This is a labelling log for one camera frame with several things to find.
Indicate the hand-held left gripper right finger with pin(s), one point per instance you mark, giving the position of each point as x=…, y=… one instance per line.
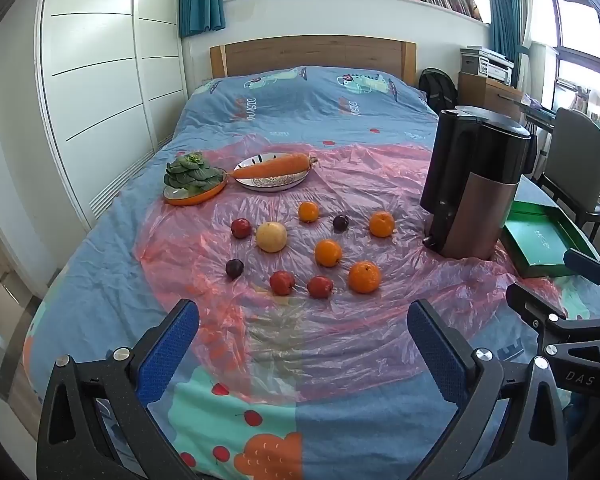
x=437, y=355

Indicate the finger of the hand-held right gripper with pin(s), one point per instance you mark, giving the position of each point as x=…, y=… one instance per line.
x=587, y=265
x=530, y=300

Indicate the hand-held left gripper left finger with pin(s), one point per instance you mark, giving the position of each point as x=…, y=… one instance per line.
x=170, y=350

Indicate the green tray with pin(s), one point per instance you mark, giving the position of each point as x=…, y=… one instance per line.
x=535, y=245

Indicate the dark purple plum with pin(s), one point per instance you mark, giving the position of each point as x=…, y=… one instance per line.
x=340, y=222
x=234, y=268

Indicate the small red apple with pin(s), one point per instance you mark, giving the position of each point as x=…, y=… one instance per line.
x=282, y=282
x=241, y=228
x=320, y=286

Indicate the yellow pear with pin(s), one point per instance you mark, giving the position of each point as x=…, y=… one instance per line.
x=271, y=236

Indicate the small orange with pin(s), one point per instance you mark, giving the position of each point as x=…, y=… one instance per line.
x=308, y=211

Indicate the grey chair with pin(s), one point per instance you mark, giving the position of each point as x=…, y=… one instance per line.
x=577, y=155

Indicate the black and steel jug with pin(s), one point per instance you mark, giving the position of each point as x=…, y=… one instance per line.
x=480, y=200

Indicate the orange plate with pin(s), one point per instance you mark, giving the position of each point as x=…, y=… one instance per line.
x=200, y=197

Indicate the green bok choy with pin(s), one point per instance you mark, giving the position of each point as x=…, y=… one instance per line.
x=190, y=172

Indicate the pink plastic sheet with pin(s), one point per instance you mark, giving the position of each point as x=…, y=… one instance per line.
x=360, y=185

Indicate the white patterned plate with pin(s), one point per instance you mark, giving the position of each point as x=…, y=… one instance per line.
x=270, y=184

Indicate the wooden drawer cabinet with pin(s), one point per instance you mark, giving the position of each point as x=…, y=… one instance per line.
x=485, y=95

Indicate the carrot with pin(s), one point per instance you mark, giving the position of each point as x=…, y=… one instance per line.
x=270, y=167

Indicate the white printer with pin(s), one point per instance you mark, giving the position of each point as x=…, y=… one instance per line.
x=487, y=62

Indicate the black backpack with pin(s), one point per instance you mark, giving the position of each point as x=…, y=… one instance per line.
x=437, y=90

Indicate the window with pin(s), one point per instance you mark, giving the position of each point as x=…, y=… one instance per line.
x=580, y=15

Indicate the white wardrobe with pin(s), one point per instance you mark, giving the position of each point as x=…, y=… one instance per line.
x=95, y=85

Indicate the wooden headboard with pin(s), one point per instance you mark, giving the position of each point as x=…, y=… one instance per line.
x=310, y=52

